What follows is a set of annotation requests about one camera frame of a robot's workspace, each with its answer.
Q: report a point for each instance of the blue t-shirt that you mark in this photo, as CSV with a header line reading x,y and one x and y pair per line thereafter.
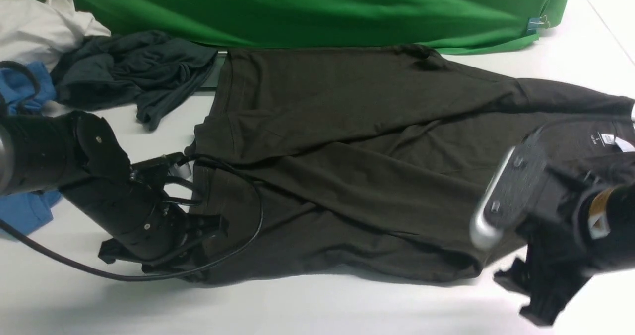
x,y
25,89

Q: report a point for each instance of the white crumpled garment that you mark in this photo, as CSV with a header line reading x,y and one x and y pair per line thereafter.
x,y
43,31

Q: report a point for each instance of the green backdrop cloth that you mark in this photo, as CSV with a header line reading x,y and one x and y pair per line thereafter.
x,y
454,27

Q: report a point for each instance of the dark gray long-sleeve top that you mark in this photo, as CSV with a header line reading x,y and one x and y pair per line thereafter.
x,y
373,158

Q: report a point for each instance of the dark teal crumpled garment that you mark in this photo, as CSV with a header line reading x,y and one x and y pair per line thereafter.
x,y
151,69

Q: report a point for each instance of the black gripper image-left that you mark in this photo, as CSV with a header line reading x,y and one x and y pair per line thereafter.
x,y
146,225

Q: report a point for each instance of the gray wrist camera image-right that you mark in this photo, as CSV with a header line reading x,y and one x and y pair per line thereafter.
x,y
508,192

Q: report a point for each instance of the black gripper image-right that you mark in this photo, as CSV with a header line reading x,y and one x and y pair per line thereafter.
x,y
563,218

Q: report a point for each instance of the blue binder clip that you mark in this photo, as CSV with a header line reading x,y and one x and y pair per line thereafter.
x,y
537,25

